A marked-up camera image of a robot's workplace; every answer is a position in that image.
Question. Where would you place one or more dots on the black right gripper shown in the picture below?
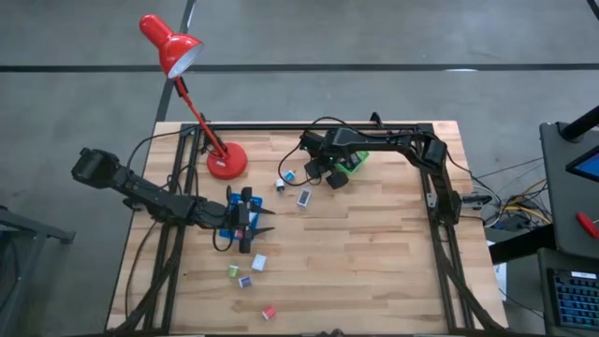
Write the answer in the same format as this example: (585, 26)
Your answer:
(337, 180)

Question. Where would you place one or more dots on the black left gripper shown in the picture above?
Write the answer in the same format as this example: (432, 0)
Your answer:
(242, 217)

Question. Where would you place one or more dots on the large red dual-port charger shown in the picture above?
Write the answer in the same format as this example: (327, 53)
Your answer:
(239, 232)

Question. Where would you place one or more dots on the black white charger cube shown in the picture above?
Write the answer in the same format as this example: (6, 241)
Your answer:
(280, 185)

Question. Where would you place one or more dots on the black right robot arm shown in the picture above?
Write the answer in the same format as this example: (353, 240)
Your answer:
(374, 138)

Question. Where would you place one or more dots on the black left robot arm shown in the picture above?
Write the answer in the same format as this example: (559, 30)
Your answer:
(150, 199)

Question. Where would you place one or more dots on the blue plastic basket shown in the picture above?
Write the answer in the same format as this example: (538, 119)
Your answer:
(256, 200)

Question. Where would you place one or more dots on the black digital clock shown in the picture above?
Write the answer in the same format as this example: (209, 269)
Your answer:
(354, 161)

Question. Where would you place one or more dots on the green plastic basket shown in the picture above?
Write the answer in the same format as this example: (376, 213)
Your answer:
(362, 154)

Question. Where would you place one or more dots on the green white charger cube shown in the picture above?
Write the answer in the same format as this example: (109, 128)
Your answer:
(233, 271)

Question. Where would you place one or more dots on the purple white charger cube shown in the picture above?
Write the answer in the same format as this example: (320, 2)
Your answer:
(244, 282)

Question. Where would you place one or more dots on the red desk lamp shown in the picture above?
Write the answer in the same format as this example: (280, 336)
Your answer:
(227, 161)

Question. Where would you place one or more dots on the red white charger cube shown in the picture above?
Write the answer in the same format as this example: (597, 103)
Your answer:
(268, 312)

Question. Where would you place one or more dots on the grey side desk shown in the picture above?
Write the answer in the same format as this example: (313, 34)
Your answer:
(561, 196)

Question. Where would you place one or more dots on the black side table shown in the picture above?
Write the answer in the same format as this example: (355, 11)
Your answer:
(28, 224)

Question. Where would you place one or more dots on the blue lit screen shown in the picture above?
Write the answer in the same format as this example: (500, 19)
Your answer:
(590, 166)

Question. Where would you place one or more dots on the backlit laptop keyboard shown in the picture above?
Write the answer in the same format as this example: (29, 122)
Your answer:
(575, 299)

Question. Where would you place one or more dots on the white flat wall charger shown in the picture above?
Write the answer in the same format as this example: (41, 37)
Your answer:
(258, 262)

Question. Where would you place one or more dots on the black aluminium rig frame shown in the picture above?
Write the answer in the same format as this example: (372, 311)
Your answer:
(262, 127)

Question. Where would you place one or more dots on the black slanted post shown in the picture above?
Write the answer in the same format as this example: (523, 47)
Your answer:
(580, 124)

